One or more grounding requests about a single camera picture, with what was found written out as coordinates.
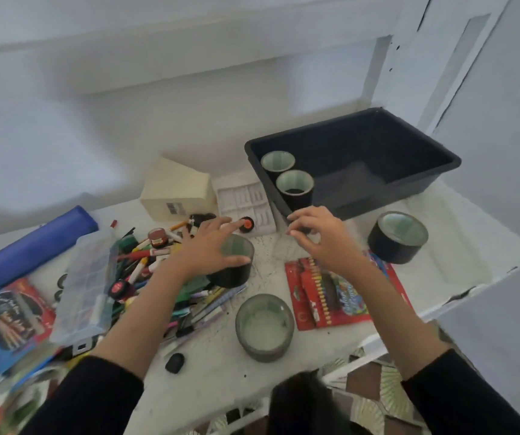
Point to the person's right hand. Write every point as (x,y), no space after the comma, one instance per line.
(332,244)

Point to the person's left hand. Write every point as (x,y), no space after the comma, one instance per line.
(198,253)

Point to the person's left thumb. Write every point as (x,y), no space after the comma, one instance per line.
(237,261)

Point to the person's left middle finger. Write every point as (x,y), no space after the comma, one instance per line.
(218,221)

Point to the person's right thumb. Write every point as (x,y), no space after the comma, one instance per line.
(300,235)

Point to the person's right forearm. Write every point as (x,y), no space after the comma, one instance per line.
(414,335)

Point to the person's left forearm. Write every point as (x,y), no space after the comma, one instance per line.
(128,330)

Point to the black paper cup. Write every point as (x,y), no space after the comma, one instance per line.
(398,237)
(278,162)
(237,276)
(295,187)

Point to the orange-capped small black bottle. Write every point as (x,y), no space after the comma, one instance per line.
(247,225)

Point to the white plastic paint palette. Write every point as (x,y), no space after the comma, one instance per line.
(241,199)

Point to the beige cardboard box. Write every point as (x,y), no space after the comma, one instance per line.
(176,190)

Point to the pile of pens and markers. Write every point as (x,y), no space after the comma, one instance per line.
(196,308)

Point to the small brown paint jar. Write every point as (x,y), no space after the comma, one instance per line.
(158,237)

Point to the red colour pencil packet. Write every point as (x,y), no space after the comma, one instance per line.
(332,298)

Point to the grey-green paper cup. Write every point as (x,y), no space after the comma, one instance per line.
(264,330)

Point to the black plastic bin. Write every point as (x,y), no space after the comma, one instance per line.
(368,153)

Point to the red and black round lid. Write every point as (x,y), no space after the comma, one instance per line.
(120,289)

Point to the small black eraser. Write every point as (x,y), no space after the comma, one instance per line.
(174,363)

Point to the clear plastic organizer box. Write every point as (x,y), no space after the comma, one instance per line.
(85,289)

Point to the person's patterned clothing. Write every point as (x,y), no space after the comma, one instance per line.
(377,398)

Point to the blue pencil case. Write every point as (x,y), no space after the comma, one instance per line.
(33,246)

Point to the blue colour pencil packet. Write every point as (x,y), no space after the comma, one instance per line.
(8,321)

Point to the white door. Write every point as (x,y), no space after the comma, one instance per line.
(450,54)

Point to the colourful printed packet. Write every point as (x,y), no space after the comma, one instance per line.
(6,403)

